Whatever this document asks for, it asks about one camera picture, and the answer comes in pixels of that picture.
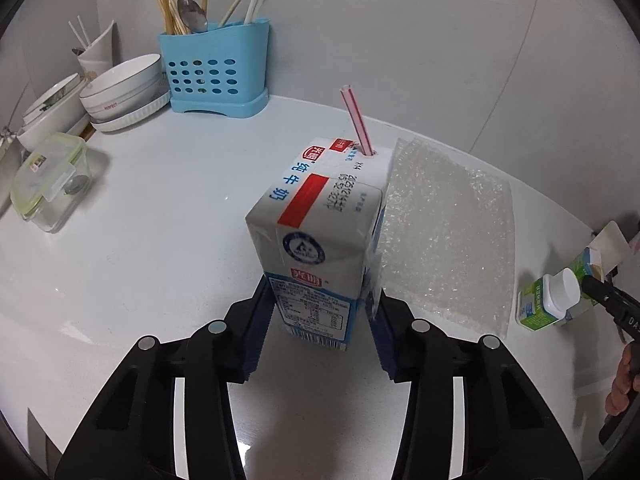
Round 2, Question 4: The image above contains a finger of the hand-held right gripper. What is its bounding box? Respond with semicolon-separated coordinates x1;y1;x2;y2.
580;274;640;346

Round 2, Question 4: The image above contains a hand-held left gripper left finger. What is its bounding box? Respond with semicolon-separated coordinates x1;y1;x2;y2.
55;275;275;480

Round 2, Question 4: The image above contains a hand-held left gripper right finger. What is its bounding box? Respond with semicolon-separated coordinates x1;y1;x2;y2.
369;286;586;480

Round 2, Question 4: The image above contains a green white-capped drink carton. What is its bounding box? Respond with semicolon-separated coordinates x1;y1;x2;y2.
515;220;629;332

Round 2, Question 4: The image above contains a white and blue milk carton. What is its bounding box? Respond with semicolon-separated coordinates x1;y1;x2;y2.
245;136;393;352

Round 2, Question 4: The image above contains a pink striped straw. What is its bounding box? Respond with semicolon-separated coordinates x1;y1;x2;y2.
340;85;375;157

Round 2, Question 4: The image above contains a person's right hand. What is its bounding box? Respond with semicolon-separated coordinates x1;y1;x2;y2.
604;340;640;416

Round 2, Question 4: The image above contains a clear bubble wrap sheet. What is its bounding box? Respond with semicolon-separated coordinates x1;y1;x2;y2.
381;136;517;340

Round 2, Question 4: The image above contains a white ribbed plate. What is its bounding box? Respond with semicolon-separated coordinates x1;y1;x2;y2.
90;91;172;134

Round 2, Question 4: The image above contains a glass container green lid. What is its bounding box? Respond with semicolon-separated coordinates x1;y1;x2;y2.
11;132;94;234

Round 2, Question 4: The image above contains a white rimmed bowl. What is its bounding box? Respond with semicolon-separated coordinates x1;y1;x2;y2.
79;53;164;103
81;85;167;120

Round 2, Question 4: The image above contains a blue cutlery holder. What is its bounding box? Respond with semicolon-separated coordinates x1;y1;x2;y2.
159;19;271;120

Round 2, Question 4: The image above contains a white pot with lid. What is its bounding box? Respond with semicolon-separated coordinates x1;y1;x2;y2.
16;100;92;154

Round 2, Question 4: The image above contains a white bowl green pattern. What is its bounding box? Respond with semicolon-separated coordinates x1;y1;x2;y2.
22;74;84;126

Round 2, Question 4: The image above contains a white cup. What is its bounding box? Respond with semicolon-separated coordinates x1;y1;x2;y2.
75;20;117;79

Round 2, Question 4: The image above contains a metal spoon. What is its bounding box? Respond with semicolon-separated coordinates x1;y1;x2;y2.
176;0;209;35

